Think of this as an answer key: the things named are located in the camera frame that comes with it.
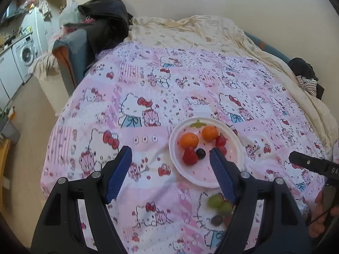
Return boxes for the red strawberry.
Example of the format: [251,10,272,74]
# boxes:
[182,146,199,166]

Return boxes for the grey orange cushion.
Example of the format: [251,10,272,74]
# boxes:
[52,29,89,96]

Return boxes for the dark purple grape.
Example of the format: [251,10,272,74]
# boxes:
[196,148,206,160]
[210,215,224,226]

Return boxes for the black jacket pile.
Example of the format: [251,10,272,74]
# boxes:
[65,0,132,61]

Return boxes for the green grape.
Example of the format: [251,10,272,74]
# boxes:
[207,193,224,209]
[218,201,233,216]

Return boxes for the right hand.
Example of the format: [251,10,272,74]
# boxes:
[308,191,327,239]

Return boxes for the pink strawberry plate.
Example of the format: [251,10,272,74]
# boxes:
[169,117,244,188]

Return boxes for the small orange mandarin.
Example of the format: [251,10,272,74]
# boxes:
[179,133,199,149]

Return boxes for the striped black clothes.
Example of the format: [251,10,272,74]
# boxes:
[288,57,325,100]

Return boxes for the white washing machine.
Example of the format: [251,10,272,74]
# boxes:
[11,35,37,84]

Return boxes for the white plastic bag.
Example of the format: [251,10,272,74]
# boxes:
[59,0,81,27]

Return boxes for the pink Hello Kitty blanket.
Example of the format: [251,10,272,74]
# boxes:
[41,42,326,253]

